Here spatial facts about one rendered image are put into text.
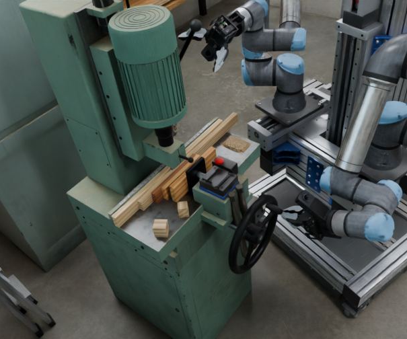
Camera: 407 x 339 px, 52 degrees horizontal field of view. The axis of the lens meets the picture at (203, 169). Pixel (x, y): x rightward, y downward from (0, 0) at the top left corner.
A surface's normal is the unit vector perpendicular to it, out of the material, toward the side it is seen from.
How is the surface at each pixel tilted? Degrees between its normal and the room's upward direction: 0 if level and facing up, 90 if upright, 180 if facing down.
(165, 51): 90
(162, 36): 90
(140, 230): 0
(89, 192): 0
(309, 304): 0
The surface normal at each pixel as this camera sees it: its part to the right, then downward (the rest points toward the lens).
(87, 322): -0.11, -0.73
